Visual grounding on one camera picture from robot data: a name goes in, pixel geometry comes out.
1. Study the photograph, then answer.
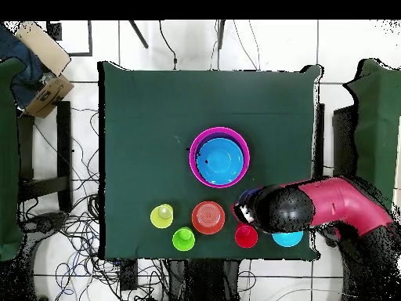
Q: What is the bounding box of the small orange bowl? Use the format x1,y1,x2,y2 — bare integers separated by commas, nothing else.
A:
191,201,226,235

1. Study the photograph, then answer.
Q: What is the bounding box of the medium blue bowl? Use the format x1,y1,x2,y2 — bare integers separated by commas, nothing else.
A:
196,137,245,186

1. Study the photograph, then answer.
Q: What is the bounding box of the yellow cup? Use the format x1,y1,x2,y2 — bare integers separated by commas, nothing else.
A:
150,203,175,230

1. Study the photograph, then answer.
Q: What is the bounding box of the large pink bowl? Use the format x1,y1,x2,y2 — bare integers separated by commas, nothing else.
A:
188,126,251,189

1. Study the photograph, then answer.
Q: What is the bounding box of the red cup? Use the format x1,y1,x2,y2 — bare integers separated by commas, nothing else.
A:
234,223,259,249

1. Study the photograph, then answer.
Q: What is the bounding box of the small blue bowl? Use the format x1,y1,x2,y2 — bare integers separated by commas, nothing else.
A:
271,230,304,248

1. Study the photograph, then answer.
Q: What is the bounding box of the green cup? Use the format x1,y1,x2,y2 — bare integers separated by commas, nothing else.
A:
172,226,197,252

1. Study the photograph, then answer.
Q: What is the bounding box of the black box cabinet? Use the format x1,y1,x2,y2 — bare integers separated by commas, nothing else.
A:
331,106,358,180

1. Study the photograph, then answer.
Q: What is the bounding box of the black floor box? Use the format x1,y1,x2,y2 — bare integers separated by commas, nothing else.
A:
119,259,139,291

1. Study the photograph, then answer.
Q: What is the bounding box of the dark green tablecloth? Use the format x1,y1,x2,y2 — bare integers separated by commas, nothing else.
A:
98,60,323,261

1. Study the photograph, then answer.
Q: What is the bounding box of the brown cardboard box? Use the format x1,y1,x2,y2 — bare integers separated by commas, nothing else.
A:
24,74,75,119

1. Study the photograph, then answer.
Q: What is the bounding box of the dark blue cloth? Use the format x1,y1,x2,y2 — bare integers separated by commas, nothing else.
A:
0,24,54,109

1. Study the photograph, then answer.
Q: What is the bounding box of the beige cushion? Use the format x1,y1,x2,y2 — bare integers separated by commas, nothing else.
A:
15,20,71,77

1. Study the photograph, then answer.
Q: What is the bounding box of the tangle of black cables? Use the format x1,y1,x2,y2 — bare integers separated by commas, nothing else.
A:
18,106,170,301

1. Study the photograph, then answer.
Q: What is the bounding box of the black cable with connector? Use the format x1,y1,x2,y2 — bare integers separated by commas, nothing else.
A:
158,20,178,70

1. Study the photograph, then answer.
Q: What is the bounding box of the black stand frame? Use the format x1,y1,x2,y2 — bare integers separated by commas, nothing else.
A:
16,100,73,212

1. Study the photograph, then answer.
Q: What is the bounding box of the black pedestal foot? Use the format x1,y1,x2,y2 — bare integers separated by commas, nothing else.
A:
21,212,67,241

